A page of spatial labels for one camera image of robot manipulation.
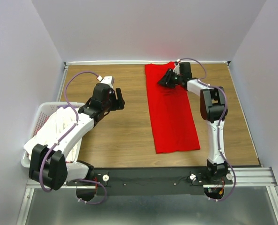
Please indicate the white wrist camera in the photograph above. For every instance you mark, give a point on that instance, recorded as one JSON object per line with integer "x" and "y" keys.
{"x": 176, "y": 69}
{"x": 108, "y": 80}

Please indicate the white t shirt in basket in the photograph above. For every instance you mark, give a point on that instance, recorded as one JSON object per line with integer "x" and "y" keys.
{"x": 59, "y": 124}

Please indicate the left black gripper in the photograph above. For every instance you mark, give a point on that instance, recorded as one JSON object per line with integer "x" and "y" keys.
{"x": 119, "y": 103}

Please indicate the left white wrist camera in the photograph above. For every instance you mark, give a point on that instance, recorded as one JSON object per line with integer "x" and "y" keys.
{"x": 108, "y": 80}

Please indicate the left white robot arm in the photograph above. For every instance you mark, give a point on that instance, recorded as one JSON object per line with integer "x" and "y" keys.
{"x": 48, "y": 164}

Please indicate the white laundry basket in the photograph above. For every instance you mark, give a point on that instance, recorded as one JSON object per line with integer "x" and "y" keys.
{"x": 43, "y": 112}

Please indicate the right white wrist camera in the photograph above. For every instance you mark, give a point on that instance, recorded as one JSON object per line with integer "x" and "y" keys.
{"x": 176, "y": 69}

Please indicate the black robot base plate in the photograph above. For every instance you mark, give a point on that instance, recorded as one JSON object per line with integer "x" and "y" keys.
{"x": 145, "y": 181}

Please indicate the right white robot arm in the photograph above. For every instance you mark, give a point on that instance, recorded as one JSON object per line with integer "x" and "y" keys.
{"x": 213, "y": 110}

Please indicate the red t shirt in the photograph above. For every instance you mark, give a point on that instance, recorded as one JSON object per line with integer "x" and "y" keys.
{"x": 171, "y": 117}

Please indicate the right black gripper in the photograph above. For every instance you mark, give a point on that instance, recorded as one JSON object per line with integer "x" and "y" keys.
{"x": 163, "y": 81}

